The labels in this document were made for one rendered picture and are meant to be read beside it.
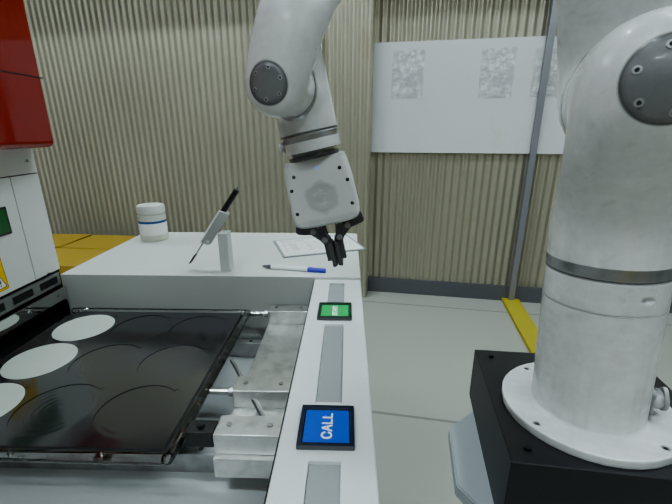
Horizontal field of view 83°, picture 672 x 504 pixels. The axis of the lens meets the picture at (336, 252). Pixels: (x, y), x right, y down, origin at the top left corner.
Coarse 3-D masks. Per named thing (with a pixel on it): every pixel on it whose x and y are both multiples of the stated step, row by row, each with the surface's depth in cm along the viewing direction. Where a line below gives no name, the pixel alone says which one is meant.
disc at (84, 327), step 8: (72, 320) 74; (80, 320) 74; (88, 320) 74; (96, 320) 74; (104, 320) 74; (112, 320) 74; (56, 328) 71; (64, 328) 71; (72, 328) 71; (80, 328) 71; (88, 328) 71; (96, 328) 71; (104, 328) 71; (56, 336) 68; (64, 336) 68; (72, 336) 68; (80, 336) 68; (88, 336) 68
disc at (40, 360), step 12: (36, 348) 64; (48, 348) 64; (60, 348) 64; (72, 348) 64; (12, 360) 61; (24, 360) 61; (36, 360) 61; (48, 360) 61; (60, 360) 61; (0, 372) 58; (12, 372) 58; (24, 372) 58; (36, 372) 58; (48, 372) 58
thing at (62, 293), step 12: (60, 288) 78; (36, 300) 72; (48, 300) 75; (60, 300) 78; (12, 312) 68; (24, 312) 69; (36, 312) 72; (0, 324) 64; (12, 324) 67; (0, 336) 64
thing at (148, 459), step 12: (0, 456) 43; (12, 456) 43; (24, 456) 43; (36, 456) 43; (48, 456) 43; (60, 456) 43; (72, 456) 43; (84, 456) 43; (96, 456) 43; (108, 456) 43; (120, 456) 43; (132, 456) 43; (144, 456) 43; (156, 456) 43; (168, 456) 43
